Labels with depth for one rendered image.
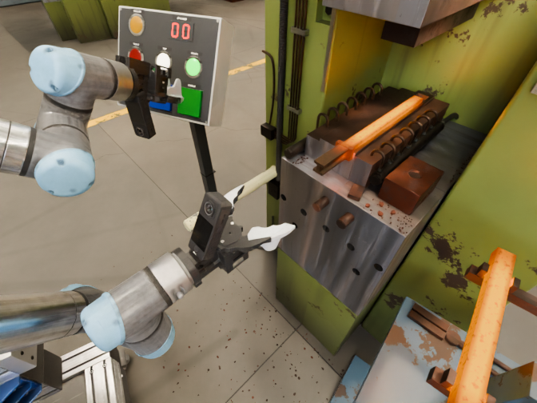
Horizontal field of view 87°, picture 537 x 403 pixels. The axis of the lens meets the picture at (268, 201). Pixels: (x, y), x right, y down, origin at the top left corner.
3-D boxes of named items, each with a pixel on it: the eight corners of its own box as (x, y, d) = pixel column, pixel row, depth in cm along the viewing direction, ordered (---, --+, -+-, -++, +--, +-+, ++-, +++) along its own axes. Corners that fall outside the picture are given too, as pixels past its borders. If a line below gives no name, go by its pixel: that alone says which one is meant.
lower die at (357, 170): (363, 189, 70) (373, 162, 64) (304, 153, 80) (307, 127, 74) (439, 126, 90) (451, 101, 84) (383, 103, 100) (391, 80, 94)
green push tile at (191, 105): (198, 118, 82) (201, 90, 79) (176, 113, 84) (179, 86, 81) (201, 118, 83) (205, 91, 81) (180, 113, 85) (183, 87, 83)
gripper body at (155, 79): (174, 69, 67) (137, 57, 56) (172, 106, 69) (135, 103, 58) (148, 64, 69) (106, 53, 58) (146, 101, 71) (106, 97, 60)
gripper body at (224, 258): (228, 233, 59) (178, 269, 54) (224, 206, 53) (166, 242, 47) (252, 257, 55) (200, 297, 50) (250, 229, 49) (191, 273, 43)
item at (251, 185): (192, 235, 100) (188, 226, 96) (184, 227, 103) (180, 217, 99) (279, 178, 121) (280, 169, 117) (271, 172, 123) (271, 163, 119)
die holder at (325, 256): (357, 317, 93) (406, 237, 60) (276, 246, 112) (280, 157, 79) (434, 225, 119) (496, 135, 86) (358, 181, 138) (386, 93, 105)
